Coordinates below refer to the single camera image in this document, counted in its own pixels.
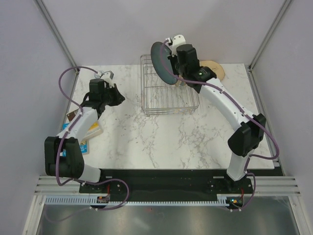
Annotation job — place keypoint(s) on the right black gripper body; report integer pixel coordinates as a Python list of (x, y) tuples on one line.
[(176, 68)]

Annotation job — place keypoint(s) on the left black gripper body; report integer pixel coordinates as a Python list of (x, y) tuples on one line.
[(111, 96)]

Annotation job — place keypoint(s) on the dark teal plate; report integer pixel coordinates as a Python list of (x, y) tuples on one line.
[(162, 65)]

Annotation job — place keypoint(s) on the cream plate with blue bird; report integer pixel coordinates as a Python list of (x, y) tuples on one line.
[(215, 67)]

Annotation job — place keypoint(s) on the cream plate with yellow bird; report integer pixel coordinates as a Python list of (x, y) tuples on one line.
[(179, 82)]

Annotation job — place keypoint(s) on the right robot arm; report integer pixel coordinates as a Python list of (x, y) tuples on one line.
[(248, 127)]

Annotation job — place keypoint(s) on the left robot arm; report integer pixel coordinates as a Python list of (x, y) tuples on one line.
[(63, 156)]

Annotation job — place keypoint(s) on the small blue-lidded jar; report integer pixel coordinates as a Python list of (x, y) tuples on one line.
[(99, 74)]

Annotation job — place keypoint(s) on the brown and yellow book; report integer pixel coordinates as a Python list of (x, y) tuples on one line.
[(71, 115)]

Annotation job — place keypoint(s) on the blue paperback book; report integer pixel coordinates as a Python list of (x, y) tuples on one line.
[(94, 131)]

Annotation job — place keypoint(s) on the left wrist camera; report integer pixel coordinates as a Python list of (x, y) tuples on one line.
[(108, 76)]

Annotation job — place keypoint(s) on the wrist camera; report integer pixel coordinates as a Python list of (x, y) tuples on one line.
[(108, 76), (174, 42)]

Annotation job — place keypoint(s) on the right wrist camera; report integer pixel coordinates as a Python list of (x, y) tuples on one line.
[(174, 42)]

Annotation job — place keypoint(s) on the metal wire dish rack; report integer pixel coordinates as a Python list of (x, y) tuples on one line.
[(158, 98)]

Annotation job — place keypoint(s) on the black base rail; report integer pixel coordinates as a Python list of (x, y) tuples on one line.
[(141, 185)]

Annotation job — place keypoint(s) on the aluminium frame profile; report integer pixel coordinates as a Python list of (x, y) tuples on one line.
[(55, 31)]

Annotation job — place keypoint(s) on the white cable duct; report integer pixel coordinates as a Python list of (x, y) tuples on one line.
[(76, 200)]

